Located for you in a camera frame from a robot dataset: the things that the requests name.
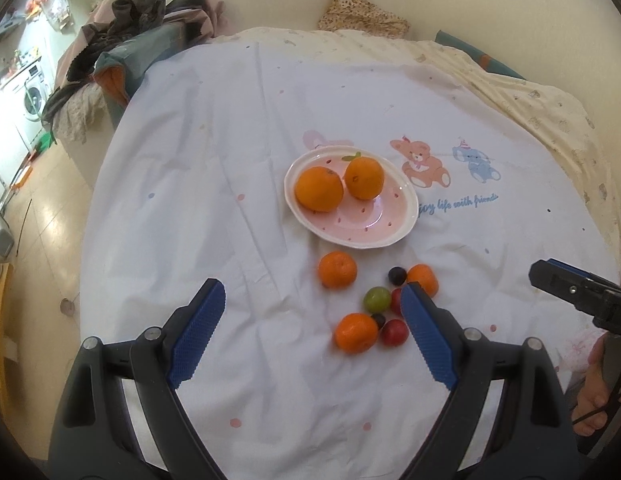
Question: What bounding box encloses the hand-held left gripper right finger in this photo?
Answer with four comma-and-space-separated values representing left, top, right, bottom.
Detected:
399, 281, 579, 480

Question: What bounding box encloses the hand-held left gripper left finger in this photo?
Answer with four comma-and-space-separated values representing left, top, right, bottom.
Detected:
48, 278, 226, 480

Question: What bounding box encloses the orange with green leaf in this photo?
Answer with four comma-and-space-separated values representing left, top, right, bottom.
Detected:
341, 151, 385, 201

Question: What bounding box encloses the black cable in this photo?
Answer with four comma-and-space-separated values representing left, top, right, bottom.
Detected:
571, 377, 621, 422

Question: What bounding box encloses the green grape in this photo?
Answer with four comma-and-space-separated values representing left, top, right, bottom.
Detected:
363, 286, 391, 313

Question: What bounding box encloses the teal and orange blanket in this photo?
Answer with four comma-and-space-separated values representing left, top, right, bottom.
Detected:
93, 20, 204, 111

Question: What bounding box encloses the person's right hand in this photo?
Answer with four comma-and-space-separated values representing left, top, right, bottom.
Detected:
573, 334, 621, 436

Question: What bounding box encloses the floral pillow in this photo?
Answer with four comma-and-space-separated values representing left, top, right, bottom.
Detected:
318, 0, 410, 37

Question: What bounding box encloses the small mandarin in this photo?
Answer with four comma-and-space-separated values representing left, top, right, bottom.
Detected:
407, 264, 440, 299
335, 313, 379, 354
319, 251, 358, 289

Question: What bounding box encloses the large round orange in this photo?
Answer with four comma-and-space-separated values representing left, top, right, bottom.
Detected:
295, 166, 345, 213

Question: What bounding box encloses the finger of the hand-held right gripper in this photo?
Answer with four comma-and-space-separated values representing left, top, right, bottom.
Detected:
529, 258, 615, 307

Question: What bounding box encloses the cream patterned quilt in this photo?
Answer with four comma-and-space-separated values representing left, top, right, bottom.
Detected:
225, 26, 621, 281

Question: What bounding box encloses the pile of dark clothes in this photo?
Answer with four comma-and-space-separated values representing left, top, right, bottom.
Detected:
40, 0, 234, 146

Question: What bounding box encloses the silver metal box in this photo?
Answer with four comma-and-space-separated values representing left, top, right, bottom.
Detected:
0, 212, 15, 262

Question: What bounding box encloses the clear plastic bag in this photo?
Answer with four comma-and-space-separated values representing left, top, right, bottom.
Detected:
43, 0, 74, 34

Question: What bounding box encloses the white washing machine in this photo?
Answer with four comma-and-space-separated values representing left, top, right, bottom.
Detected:
18, 59, 55, 124

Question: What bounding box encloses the white printed bedsheet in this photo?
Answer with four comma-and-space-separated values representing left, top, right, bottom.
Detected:
79, 35, 621, 480

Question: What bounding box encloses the teal pillow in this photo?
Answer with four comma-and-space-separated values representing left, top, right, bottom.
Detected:
435, 30, 527, 82

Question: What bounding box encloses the pink ceramic plate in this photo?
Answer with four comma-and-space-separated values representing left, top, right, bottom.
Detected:
284, 145, 420, 250

